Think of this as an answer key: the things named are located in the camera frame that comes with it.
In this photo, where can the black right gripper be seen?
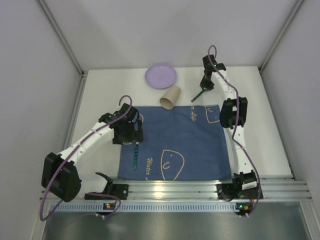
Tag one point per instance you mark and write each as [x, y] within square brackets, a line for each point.
[206, 85]

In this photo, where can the aluminium frame post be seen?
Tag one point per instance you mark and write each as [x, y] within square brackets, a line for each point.
[281, 33]
[60, 35]

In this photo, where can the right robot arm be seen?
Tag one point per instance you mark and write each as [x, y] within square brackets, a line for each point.
[232, 117]

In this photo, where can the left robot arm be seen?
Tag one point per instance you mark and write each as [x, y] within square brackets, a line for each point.
[61, 172]

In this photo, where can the green handled fork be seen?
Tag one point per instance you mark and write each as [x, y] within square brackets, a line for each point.
[136, 155]

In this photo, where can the beige cup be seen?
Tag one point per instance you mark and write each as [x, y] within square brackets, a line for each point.
[170, 98]

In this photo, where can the left aluminium frame post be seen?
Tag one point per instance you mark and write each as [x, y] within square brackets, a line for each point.
[60, 35]

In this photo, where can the lilac plate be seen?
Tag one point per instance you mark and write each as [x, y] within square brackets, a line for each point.
[160, 76]

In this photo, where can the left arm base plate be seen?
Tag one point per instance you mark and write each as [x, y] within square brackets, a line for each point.
[117, 190]

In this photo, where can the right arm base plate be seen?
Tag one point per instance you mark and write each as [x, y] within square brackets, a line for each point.
[227, 192]

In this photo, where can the blue cloth placemat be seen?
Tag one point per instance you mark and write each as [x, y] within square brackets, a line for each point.
[186, 143]

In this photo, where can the green handled spoon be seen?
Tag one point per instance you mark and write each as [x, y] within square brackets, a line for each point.
[198, 95]

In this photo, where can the slotted cable duct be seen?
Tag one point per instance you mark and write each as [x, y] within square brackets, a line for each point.
[149, 207]

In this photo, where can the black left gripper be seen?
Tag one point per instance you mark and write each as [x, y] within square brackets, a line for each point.
[135, 136]

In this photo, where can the right aluminium frame post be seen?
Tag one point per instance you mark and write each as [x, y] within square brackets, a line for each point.
[281, 33]

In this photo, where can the aluminium front rail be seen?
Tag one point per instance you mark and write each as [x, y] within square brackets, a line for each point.
[272, 188]

